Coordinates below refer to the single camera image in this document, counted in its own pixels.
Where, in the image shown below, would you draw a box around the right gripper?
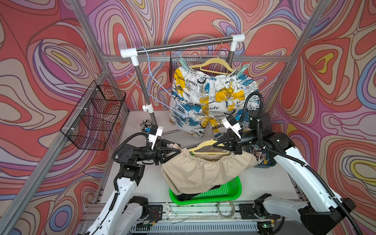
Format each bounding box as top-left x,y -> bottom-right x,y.
212,129 -> 261,155

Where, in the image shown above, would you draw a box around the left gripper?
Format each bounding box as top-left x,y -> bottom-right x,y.
135,142 -> 180,170

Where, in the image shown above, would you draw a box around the pink clothespin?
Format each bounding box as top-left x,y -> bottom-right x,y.
169,143 -> 181,150

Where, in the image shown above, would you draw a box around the yellow hanger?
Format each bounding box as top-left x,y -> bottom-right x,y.
188,140 -> 224,156
189,37 -> 237,76

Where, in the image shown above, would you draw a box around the beige shorts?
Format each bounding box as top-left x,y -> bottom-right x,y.
161,148 -> 258,195

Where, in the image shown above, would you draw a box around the light blue wire hanger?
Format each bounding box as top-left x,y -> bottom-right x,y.
126,46 -> 189,119

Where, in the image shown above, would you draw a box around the black shorts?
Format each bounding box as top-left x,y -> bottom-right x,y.
177,185 -> 221,201

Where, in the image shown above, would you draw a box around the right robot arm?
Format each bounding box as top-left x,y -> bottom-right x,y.
212,92 -> 362,235

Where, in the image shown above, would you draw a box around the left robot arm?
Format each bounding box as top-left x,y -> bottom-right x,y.
86,132 -> 181,235

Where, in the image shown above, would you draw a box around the printed white blue yellow shorts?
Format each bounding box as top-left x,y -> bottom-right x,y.
169,67 -> 259,139

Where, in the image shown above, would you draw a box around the yellow hanger front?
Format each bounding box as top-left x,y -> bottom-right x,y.
189,37 -> 237,76

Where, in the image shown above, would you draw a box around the green clothespin on printed shorts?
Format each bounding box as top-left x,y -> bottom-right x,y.
230,63 -> 250,77

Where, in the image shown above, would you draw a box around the cup of pens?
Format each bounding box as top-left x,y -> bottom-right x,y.
140,119 -> 153,132

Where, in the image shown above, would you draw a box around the dark teal clothespin bin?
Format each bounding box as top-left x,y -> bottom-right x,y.
247,145 -> 277,168

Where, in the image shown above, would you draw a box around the green plastic basket tray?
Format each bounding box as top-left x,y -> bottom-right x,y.
169,176 -> 242,205

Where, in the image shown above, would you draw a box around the clear tape roll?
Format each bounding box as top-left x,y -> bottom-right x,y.
216,201 -> 236,220

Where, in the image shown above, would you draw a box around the green clothespin near rack top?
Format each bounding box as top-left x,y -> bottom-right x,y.
179,54 -> 189,70

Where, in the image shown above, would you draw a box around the clothes rack with steel bar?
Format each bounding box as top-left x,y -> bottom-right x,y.
120,34 -> 245,125

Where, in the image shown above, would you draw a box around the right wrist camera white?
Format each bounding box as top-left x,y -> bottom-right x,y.
221,115 -> 243,139

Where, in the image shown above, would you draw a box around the black wire basket left wall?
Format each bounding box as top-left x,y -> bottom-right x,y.
60,82 -> 126,151

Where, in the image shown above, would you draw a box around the black wire basket wall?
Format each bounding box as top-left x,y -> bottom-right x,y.
60,82 -> 126,151
169,50 -> 228,82

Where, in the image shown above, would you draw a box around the black wire basket back wall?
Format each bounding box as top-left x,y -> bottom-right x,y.
169,50 -> 228,82

